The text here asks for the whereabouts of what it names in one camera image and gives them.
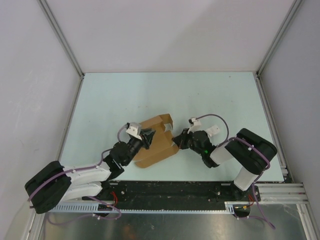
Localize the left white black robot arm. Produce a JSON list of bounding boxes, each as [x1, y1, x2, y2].
[[24, 124, 156, 214]]

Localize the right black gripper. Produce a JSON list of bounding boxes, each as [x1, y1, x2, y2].
[[172, 127, 204, 156]]

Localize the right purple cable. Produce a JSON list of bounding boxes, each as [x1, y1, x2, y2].
[[196, 113, 276, 230]]

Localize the perforated cable duct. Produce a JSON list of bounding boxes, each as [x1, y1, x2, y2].
[[54, 201, 256, 215]]

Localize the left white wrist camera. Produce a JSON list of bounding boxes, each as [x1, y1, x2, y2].
[[125, 122, 142, 140]]

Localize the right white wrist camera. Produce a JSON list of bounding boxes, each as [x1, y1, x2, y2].
[[187, 117, 202, 133]]

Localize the aluminium frame rail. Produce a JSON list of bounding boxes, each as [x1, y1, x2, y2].
[[36, 182, 306, 204]]

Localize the purple cable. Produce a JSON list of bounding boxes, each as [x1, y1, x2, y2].
[[27, 123, 131, 226], [196, 113, 276, 230]]

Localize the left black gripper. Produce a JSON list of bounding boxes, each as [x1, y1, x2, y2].
[[123, 127, 156, 166]]

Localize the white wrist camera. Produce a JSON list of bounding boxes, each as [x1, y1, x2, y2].
[[125, 122, 142, 140], [187, 117, 202, 133]]

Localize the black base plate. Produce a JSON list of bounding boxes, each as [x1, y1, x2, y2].
[[97, 180, 261, 212]]

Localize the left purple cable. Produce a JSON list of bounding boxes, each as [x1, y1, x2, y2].
[[27, 123, 131, 226]]

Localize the brown cardboard box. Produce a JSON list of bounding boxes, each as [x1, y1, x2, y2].
[[133, 113, 179, 169]]

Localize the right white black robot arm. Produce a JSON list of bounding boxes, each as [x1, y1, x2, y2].
[[172, 128, 278, 201]]

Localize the small white paper scrap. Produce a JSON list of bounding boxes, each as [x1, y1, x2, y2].
[[205, 125, 221, 137]]

